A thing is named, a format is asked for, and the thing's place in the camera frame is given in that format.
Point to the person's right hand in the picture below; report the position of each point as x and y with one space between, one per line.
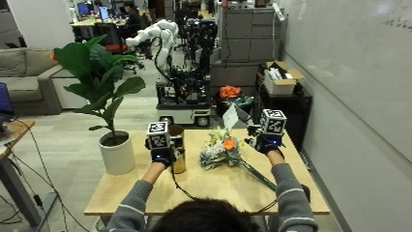
267 145

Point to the person's left hand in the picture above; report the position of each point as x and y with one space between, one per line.
161 157

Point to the gold metal vase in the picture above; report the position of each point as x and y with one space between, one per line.
177 149

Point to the white marker cube on left glove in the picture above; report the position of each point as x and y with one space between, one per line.
157 135

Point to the white marker cube on glove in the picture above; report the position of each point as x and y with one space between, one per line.
157 135
272 122

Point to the white marker cube on right glove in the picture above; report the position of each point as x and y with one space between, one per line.
272 122

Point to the flower bouquet with orange bloom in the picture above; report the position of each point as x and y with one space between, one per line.
223 149

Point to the white plant pot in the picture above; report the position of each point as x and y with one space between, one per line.
116 156

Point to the black cabinet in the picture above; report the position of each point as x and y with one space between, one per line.
284 109

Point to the wooden table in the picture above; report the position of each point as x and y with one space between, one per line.
215 183

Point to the orange flower bunch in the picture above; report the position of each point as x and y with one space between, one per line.
229 91

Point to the cardboard box with papers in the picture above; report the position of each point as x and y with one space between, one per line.
280 78

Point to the the person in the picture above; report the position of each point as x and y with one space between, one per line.
205 216

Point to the white mobile robot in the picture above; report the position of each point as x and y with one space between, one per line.
180 77

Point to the green potted plant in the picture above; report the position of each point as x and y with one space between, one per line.
97 74

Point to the whiteboard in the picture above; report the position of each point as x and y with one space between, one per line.
356 71

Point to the grey filing cabinets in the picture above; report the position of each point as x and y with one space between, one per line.
251 35

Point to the wooden side desk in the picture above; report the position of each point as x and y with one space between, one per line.
12 167

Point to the grey sofa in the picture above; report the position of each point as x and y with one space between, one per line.
29 77

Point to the blue monitor screen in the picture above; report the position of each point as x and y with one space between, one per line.
5 98

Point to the office desk with monitors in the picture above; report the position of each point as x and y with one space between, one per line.
96 20

